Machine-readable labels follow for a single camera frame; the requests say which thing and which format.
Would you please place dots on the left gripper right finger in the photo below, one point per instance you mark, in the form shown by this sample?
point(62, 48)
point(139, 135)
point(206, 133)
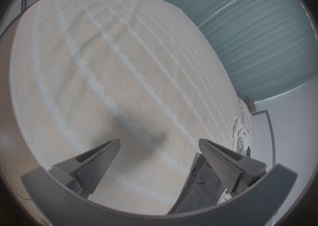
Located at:
point(223, 165)

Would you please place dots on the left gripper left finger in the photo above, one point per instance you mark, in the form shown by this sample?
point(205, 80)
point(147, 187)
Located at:
point(97, 165)

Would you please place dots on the black T-shirt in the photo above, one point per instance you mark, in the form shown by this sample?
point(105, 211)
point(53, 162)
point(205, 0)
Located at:
point(201, 190)

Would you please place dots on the pile of clothes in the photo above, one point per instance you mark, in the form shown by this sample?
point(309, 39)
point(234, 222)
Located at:
point(239, 135)

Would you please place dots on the bed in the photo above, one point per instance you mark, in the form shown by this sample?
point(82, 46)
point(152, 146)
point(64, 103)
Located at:
point(111, 58)

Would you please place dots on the black shiny garment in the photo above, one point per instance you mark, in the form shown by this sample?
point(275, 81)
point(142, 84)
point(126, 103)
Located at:
point(248, 151)

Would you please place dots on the white printed pillow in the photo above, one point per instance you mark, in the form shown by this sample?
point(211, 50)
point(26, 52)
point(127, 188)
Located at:
point(247, 120)

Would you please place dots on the grey bedside table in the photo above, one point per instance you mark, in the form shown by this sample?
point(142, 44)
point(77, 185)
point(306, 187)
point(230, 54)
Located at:
point(248, 100)

